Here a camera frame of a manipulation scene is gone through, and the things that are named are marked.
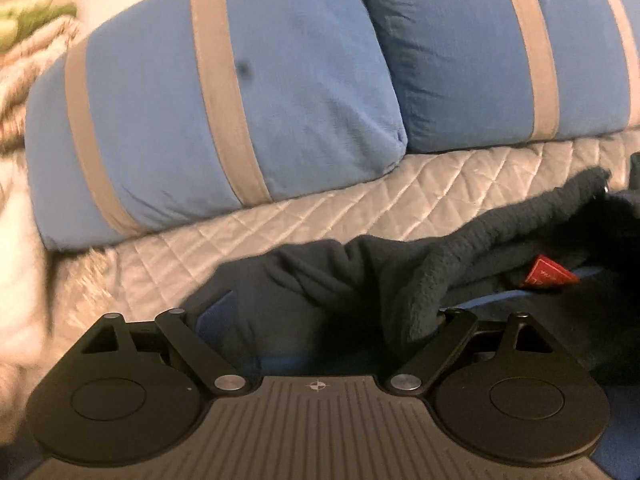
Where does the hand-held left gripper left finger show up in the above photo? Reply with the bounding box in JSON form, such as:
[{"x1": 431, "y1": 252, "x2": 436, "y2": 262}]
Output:
[{"x1": 80, "y1": 291, "x2": 248, "y2": 396}]

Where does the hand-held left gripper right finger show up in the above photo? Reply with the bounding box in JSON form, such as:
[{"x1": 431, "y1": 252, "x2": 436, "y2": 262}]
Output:
[{"x1": 386, "y1": 307, "x2": 556, "y2": 396}]

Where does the blue grey-striped pillow dark spot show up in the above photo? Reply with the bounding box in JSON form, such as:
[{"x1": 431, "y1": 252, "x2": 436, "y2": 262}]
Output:
[{"x1": 24, "y1": 0, "x2": 410, "y2": 252}]

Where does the blue and navy fleece jacket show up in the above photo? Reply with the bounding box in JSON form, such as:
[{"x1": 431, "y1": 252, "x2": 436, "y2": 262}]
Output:
[{"x1": 180, "y1": 165, "x2": 640, "y2": 396}]

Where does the green pillow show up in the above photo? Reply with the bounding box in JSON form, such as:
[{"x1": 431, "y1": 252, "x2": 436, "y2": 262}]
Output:
[{"x1": 0, "y1": 0, "x2": 78, "y2": 55}]

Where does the cream fluffy blanket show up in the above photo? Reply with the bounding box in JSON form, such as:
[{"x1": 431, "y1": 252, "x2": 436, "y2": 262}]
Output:
[{"x1": 0, "y1": 15, "x2": 123, "y2": 361}]

